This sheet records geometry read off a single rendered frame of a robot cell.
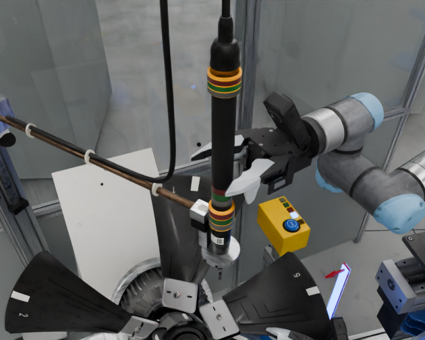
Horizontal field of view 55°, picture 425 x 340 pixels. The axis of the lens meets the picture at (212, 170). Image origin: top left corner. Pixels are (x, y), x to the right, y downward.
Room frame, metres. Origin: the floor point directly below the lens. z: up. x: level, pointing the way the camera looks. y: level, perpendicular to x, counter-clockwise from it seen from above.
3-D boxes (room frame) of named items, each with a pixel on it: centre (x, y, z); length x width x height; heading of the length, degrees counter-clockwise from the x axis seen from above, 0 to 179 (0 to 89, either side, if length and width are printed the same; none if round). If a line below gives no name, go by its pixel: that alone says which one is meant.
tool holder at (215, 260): (0.46, -0.01, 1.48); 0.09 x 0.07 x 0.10; 58
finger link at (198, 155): (0.51, -0.01, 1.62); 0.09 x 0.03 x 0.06; 102
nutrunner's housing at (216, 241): (0.46, -0.01, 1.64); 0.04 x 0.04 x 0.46
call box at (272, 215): (0.87, -0.23, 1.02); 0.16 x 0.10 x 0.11; 23
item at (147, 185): (0.62, 0.25, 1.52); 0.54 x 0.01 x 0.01; 58
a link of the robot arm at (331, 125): (0.57, -0.18, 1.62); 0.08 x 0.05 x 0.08; 33
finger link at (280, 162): (0.47, -0.09, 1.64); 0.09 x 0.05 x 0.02; 145
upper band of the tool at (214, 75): (0.46, -0.02, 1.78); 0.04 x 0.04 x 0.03
